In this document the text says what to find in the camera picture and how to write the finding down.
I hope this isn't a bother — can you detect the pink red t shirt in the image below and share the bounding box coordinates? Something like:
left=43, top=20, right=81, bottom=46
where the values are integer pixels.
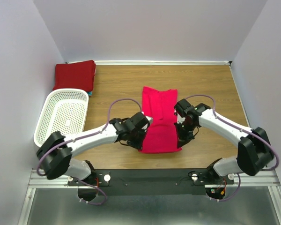
left=140, top=87, right=181, bottom=154

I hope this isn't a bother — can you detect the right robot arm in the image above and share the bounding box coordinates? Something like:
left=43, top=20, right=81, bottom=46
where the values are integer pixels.
left=174, top=98, right=275, bottom=183

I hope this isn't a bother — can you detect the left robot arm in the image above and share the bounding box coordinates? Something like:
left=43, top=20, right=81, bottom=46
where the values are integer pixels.
left=37, top=112, right=153, bottom=183

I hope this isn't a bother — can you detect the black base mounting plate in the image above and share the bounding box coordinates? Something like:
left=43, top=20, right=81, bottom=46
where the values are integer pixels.
left=67, top=168, right=234, bottom=199

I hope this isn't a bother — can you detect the white plastic laundry basket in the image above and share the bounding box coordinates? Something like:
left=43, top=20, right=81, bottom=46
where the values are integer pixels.
left=33, top=89, right=89, bottom=147

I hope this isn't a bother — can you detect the folded dark red shirt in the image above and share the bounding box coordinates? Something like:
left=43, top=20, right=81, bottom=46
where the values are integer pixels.
left=52, top=60, right=96, bottom=92

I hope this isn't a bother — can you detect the aluminium frame rail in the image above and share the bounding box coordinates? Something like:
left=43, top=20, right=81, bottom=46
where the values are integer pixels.
left=19, top=169, right=281, bottom=225

